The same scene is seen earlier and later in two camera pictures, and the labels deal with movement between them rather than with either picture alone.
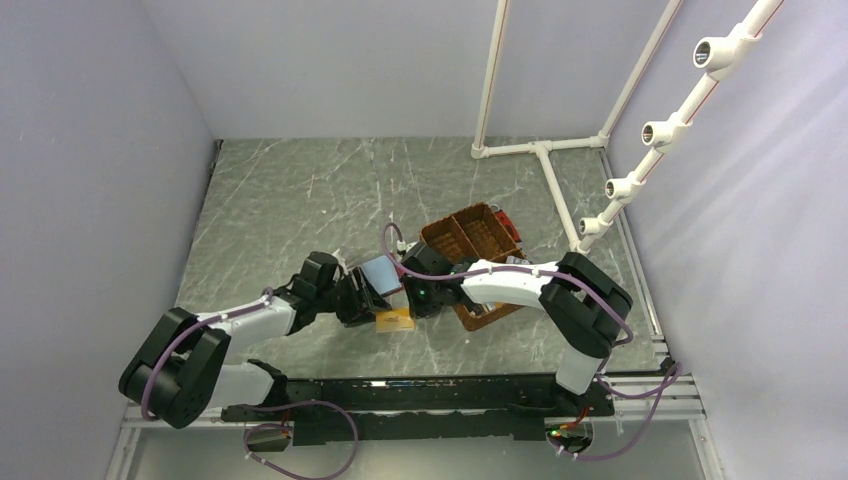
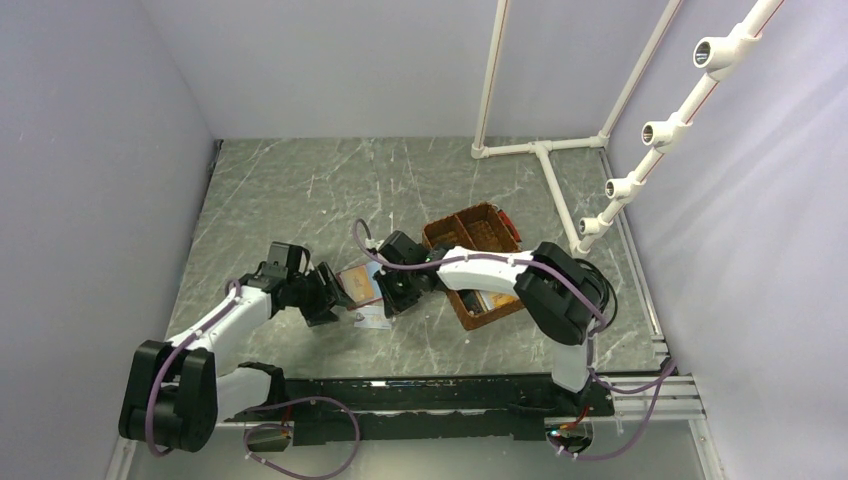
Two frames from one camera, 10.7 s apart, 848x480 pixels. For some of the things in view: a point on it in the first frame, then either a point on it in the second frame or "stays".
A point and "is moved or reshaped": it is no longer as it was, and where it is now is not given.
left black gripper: (364, 302) to (318, 312)
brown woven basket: (474, 234) stays
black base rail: (380, 410) stays
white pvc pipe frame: (715, 61) stays
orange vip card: (394, 320) is moved or reshaped
